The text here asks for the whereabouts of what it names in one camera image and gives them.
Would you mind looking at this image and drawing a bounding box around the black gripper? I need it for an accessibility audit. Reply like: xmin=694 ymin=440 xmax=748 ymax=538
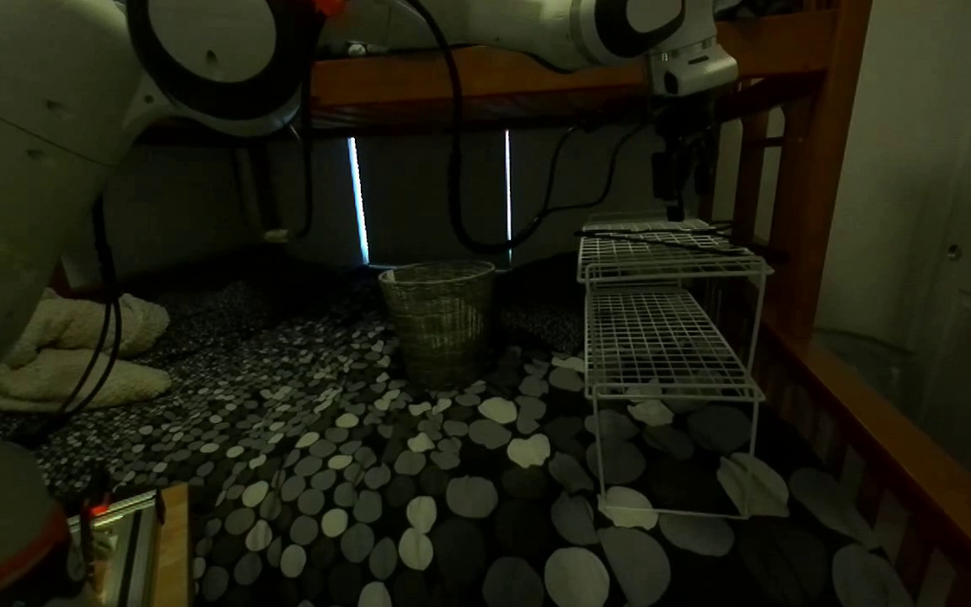
xmin=651 ymin=102 xmax=699 ymax=218

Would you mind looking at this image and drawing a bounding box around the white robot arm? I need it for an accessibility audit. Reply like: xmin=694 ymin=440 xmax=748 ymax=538
xmin=0 ymin=0 xmax=355 ymax=594

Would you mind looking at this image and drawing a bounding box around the woven wicker basket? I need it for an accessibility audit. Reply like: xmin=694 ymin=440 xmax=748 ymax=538
xmin=379 ymin=259 xmax=495 ymax=390

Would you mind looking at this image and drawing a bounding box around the white closet door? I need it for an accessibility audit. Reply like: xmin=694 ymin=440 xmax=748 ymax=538
xmin=819 ymin=0 xmax=971 ymax=470

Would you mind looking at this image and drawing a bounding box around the spotted black grey bedspread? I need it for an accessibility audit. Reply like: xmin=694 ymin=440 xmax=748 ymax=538
xmin=0 ymin=284 xmax=912 ymax=607

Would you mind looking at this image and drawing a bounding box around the cream folded blanket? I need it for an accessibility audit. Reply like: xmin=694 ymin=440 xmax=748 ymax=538
xmin=0 ymin=290 xmax=172 ymax=416

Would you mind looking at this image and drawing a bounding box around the green framed box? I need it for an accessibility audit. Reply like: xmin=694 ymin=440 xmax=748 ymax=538
xmin=71 ymin=487 xmax=193 ymax=607

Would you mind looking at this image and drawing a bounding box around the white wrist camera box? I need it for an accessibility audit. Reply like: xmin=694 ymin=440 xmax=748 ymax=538
xmin=651 ymin=41 xmax=738 ymax=99

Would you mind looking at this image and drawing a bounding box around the white wire shelf rack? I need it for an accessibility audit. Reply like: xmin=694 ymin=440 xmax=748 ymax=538
xmin=576 ymin=218 xmax=771 ymax=521

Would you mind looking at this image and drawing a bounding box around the wooden bunk bed frame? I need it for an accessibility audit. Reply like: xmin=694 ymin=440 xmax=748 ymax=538
xmin=126 ymin=0 xmax=971 ymax=607

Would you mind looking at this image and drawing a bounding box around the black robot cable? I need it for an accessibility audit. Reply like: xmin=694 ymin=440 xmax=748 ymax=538
xmin=56 ymin=0 xmax=666 ymax=420

